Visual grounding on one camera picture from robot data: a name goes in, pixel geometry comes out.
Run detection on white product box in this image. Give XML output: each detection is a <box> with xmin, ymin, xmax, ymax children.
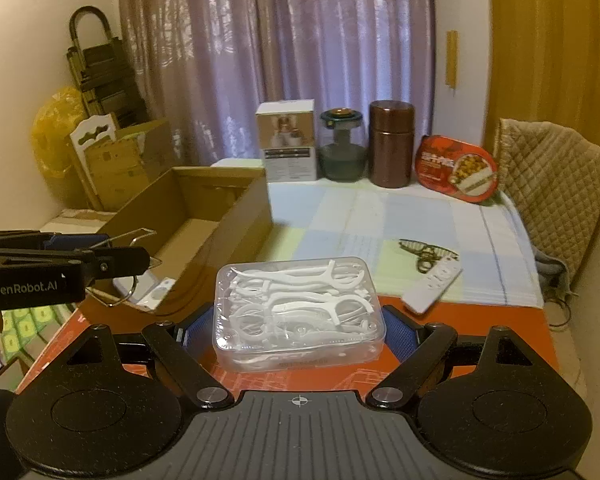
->
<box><xmin>256</xmin><ymin>100</ymin><xmax>317</xmax><ymax>183</ymax></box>

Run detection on beige quilted chair cover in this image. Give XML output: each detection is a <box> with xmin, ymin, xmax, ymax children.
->
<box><xmin>495</xmin><ymin>117</ymin><xmax>600</xmax><ymax>401</ymax></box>

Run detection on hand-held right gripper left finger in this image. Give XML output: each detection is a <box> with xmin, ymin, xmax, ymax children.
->
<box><xmin>67</xmin><ymin>302</ymin><xmax>233</xmax><ymax>411</ymax></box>

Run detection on white remote control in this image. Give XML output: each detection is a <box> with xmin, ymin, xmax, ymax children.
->
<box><xmin>401</xmin><ymin>258</ymin><xmax>463</xmax><ymax>315</ymax></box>

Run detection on clear box of floss picks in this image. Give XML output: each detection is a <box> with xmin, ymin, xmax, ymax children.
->
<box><xmin>214</xmin><ymin>256</ymin><xmax>386</xmax><ymax>373</ymax></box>

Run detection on purple curtain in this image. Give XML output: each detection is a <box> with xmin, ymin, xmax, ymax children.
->
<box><xmin>117</xmin><ymin>0</ymin><xmax>436</xmax><ymax>166</ymax></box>

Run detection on zebra striped hair clip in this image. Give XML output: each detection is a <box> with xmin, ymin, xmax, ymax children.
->
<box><xmin>399</xmin><ymin>238</ymin><xmax>456</xmax><ymax>275</ymax></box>

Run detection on brown cylindrical canister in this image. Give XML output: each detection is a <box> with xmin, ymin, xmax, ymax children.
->
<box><xmin>368</xmin><ymin>100</ymin><xmax>415</xmax><ymax>188</ymax></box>

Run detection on yellow plastic bag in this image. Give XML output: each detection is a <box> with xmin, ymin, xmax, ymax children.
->
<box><xmin>32</xmin><ymin>86</ymin><xmax>88</xmax><ymax>178</ymax></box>

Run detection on grey cloth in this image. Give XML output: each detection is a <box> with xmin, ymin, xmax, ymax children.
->
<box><xmin>532</xmin><ymin>247</ymin><xmax>573</xmax><ymax>301</ymax></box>

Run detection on red printed mat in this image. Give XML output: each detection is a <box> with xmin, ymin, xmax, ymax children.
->
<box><xmin>15</xmin><ymin>295</ymin><xmax>561</xmax><ymax>401</ymax></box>

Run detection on large cardboard box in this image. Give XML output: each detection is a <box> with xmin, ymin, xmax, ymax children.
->
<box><xmin>92</xmin><ymin>166</ymin><xmax>273</xmax><ymax>315</ymax></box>

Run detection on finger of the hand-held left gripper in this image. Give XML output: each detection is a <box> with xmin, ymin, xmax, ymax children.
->
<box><xmin>0</xmin><ymin>246</ymin><xmax>152</xmax><ymax>281</ymax></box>
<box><xmin>0</xmin><ymin>230</ymin><xmax>112</xmax><ymax>252</ymax></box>

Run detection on white cut-out board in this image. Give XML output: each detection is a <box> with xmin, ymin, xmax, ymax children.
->
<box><xmin>70</xmin><ymin>112</ymin><xmax>118</xmax><ymax>211</ymax></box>

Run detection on metal wire rack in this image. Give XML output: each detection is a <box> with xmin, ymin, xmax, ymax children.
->
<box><xmin>82</xmin><ymin>227</ymin><xmax>161</xmax><ymax>308</ymax></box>

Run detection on black cable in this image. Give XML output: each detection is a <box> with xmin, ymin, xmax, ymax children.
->
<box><xmin>550</xmin><ymin>295</ymin><xmax>573</xmax><ymax>331</ymax></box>

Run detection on folding step ladder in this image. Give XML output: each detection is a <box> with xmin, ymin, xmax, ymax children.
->
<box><xmin>66</xmin><ymin>6</ymin><xmax>148</xmax><ymax>128</ymax></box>

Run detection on red oval food tin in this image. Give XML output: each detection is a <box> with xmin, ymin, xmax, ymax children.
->
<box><xmin>414</xmin><ymin>135</ymin><xmax>498</xmax><ymax>204</ymax></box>

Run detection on checked bed sheet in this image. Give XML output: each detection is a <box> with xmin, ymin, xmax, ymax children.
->
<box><xmin>210</xmin><ymin>157</ymin><xmax>543</xmax><ymax>308</ymax></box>

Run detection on yellow wall strip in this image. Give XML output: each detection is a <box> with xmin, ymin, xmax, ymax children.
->
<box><xmin>445</xmin><ymin>30</ymin><xmax>458</xmax><ymax>88</ymax></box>

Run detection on glass jar with green lid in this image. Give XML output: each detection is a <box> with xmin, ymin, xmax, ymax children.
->
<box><xmin>320</xmin><ymin>107</ymin><xmax>366</xmax><ymax>182</ymax></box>

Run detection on green patterned packet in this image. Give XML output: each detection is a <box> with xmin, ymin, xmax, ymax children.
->
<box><xmin>0</xmin><ymin>305</ymin><xmax>73</xmax><ymax>376</ymax></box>

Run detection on flattened cardboard pieces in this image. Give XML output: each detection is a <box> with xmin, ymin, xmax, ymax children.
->
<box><xmin>87</xmin><ymin>119</ymin><xmax>173</xmax><ymax>211</ymax></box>

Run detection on wooden wardrobe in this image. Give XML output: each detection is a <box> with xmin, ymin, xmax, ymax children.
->
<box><xmin>487</xmin><ymin>0</ymin><xmax>600</xmax><ymax>156</ymax></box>

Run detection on small white box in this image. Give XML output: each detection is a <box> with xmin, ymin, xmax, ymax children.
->
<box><xmin>130</xmin><ymin>276</ymin><xmax>176</xmax><ymax>311</ymax></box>

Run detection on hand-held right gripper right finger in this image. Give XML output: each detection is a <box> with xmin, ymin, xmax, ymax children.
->
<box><xmin>365</xmin><ymin>305</ymin><xmax>533</xmax><ymax>411</ymax></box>

